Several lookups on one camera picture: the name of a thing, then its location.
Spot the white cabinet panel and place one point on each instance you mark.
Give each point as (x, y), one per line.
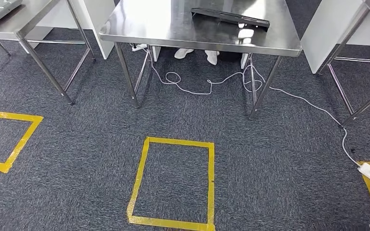
(99, 28)
(319, 38)

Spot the black plastic panel part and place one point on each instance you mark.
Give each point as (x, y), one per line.
(229, 17)

